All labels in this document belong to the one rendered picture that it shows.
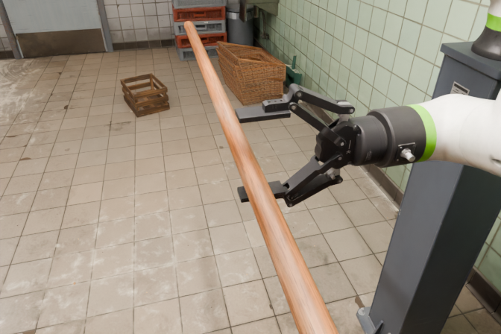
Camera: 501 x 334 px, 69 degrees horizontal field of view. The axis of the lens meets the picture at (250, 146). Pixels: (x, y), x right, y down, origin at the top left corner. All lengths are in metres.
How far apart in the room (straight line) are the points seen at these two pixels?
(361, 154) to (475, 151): 0.15
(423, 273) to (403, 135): 0.82
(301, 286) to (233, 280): 1.53
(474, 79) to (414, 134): 0.47
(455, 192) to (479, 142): 0.57
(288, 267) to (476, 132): 0.33
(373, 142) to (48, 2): 4.78
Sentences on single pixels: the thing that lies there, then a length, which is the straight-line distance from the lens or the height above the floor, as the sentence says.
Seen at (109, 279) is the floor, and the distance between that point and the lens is 1.99.
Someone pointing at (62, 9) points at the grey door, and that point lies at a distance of 5.10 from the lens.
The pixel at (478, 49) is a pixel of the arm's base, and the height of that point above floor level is 1.21.
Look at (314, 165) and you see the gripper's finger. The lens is 0.57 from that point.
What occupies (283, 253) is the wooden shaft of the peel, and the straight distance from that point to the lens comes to 0.37.
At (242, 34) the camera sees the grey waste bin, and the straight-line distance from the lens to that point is 4.66.
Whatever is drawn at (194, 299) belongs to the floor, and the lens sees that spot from 1.82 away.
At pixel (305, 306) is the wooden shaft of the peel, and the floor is 1.20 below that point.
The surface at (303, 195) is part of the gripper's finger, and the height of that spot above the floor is 1.11.
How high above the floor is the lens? 1.48
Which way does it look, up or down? 32 degrees down
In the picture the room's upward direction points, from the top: straight up
